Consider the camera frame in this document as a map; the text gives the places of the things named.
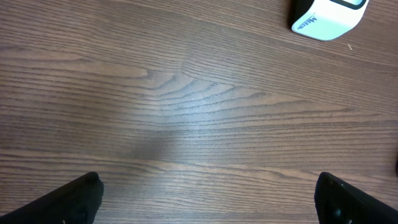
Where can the white barcode scanner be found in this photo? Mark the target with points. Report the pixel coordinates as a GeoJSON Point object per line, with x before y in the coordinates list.
{"type": "Point", "coordinates": [327, 19]}

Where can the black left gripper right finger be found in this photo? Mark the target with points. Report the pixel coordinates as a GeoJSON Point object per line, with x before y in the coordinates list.
{"type": "Point", "coordinates": [338, 202]}

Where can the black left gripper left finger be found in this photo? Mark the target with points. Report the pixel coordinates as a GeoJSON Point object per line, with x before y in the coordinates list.
{"type": "Point", "coordinates": [75, 202]}

